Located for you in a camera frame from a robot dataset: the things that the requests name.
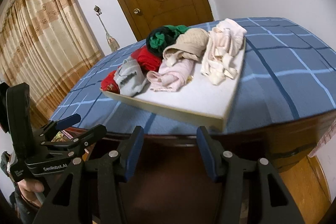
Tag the shallow cardboard tray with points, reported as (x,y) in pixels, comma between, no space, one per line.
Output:
(197,98)

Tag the pink striped cloth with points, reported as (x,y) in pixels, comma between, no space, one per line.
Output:
(324,140)

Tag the dark wooden desk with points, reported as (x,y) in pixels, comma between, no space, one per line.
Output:
(288,150)

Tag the dark wooden drawer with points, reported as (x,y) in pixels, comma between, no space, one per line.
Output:
(168,174)

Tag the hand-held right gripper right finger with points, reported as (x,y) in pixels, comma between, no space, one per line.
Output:
(207,155)

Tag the pale pink underwear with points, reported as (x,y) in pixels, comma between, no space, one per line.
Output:
(173,74)

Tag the cream white underwear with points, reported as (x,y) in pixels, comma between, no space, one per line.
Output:
(223,48)

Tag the beige curtain tassel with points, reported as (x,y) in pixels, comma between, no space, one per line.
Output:
(113,41)

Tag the red patterned underwear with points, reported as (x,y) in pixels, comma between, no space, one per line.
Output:
(107,83)

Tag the plain red underwear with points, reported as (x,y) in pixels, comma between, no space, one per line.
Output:
(147,58)

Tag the beige dotted sock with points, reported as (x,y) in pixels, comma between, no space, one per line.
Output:
(191,41)

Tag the beige patterned curtain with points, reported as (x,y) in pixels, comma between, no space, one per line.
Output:
(34,43)

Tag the brass door knob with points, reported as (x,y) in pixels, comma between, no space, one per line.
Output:
(136,11)

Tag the blue plaid tablecloth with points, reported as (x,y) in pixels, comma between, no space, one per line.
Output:
(283,69)

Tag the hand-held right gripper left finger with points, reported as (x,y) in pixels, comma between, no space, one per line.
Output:
(134,153)

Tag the metal curtain tieback hook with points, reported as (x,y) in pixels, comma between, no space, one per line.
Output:
(97,10)

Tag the person's left hand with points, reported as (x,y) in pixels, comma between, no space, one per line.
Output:
(31,187)

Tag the green and black underwear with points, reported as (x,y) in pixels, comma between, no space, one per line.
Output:
(160,39)

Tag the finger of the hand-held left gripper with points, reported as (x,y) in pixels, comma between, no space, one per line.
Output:
(68,120)
(86,134)

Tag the grey socks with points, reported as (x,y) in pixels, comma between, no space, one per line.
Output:
(128,77)

